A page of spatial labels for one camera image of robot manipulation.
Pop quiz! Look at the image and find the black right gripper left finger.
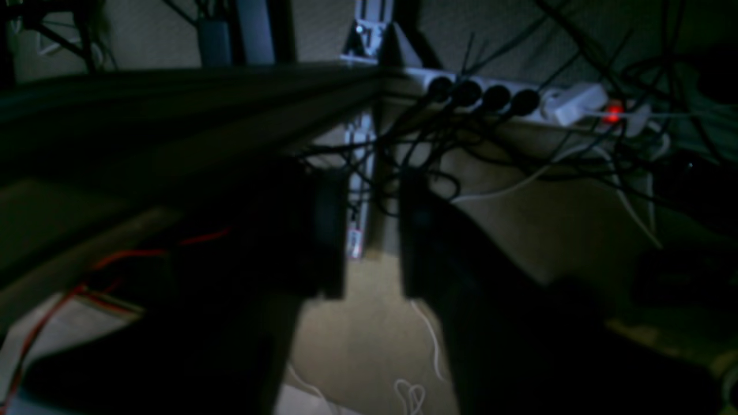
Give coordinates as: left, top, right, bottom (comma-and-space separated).
23, 159, 347, 414

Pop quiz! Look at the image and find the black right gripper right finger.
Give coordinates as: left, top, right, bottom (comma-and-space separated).
398, 170, 723, 414

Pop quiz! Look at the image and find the white power strip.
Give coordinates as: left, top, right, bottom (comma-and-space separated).
384, 68, 654, 138

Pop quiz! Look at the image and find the white cable on floor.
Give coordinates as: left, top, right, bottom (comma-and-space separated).
395, 300, 447, 415

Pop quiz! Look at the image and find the red wire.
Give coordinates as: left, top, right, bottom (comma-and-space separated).
0, 228, 231, 407

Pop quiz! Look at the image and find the aluminium extrusion post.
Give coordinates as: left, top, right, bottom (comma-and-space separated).
340, 1, 395, 260

